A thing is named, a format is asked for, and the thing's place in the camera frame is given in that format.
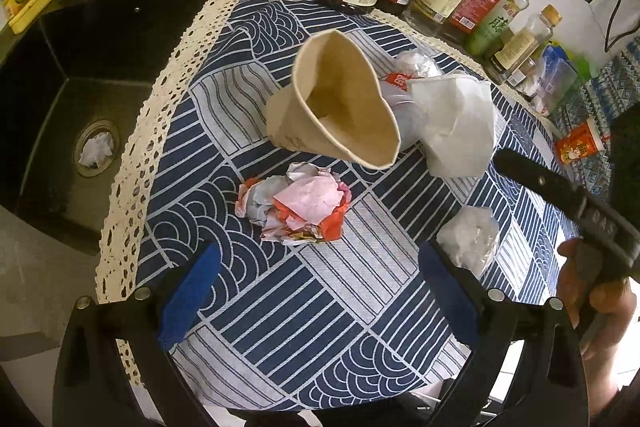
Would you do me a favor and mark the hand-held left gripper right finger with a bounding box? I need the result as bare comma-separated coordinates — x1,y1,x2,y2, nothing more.
417,239,588,427

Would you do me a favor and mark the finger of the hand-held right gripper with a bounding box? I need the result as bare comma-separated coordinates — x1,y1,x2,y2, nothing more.
494,150,585,214

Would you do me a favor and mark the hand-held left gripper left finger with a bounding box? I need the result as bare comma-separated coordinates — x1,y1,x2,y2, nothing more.
52,241,223,427

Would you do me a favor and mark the clear plastic bag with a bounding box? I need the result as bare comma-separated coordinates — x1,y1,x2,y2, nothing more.
436,206,500,280

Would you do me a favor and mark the white tissue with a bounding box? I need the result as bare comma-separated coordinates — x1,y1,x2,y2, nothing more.
406,74,498,178

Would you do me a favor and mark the red pink paper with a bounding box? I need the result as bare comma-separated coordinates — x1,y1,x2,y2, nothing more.
235,162,353,247

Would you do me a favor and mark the clear plastic wrapper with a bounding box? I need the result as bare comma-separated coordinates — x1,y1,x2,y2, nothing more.
394,50,444,82

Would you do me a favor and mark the crushed beige paper cup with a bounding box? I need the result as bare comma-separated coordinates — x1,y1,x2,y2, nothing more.
265,30,402,171

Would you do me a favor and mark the person's right hand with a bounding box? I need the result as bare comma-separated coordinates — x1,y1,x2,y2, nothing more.
556,239,638,360

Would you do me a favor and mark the blue geometric patterned cloth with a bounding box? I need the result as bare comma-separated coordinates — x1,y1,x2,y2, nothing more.
550,47,640,195

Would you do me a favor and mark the clear blue seasoning bag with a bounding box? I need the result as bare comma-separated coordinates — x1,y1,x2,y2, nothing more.
505,44,592,118

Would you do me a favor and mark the blue patterned tablecloth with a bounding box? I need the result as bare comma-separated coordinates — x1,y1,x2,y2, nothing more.
95,0,608,413

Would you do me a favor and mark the small bottle tan label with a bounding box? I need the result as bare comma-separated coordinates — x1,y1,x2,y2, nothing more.
487,4,562,84

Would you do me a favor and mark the clear bottle green label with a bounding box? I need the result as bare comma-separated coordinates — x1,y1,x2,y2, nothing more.
467,0,539,58

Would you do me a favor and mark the white tissue wad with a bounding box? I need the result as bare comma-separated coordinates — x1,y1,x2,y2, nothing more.
78,133,113,168

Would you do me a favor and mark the metal sink drain strainer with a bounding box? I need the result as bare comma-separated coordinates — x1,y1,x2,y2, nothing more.
72,119,121,178

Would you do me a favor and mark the black kitchen sink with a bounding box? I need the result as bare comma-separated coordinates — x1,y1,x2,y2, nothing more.
0,0,216,258

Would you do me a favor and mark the black power cable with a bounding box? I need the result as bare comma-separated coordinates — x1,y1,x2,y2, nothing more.
602,0,640,54

